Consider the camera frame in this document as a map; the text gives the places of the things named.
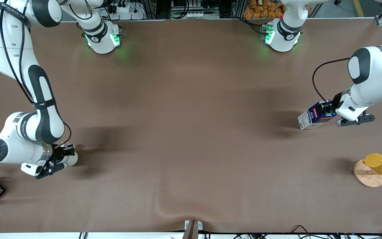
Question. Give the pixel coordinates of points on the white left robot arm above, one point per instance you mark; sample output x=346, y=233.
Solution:
x=370, y=66

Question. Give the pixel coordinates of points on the round wooden cup stand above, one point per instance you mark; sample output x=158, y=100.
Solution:
x=368, y=179

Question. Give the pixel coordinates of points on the blue white milk carton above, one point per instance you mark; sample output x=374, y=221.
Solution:
x=310, y=119

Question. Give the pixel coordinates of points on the white power strip with plugs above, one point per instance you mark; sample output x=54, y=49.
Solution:
x=128, y=11

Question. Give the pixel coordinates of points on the yellow plastic cup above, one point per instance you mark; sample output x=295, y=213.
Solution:
x=378, y=163

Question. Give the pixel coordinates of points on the pile of orange bread toys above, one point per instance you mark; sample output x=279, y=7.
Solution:
x=260, y=10

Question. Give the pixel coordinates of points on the brown table cover sheet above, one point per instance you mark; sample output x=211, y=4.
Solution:
x=191, y=149

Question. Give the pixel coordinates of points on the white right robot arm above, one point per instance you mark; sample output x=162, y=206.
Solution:
x=41, y=122

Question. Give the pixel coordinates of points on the metal table clamp bracket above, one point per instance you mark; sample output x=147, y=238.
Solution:
x=192, y=230

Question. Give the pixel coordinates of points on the long white power strip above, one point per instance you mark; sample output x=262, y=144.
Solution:
x=197, y=15

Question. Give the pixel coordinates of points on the white grey ceramic mug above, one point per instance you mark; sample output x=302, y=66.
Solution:
x=73, y=160

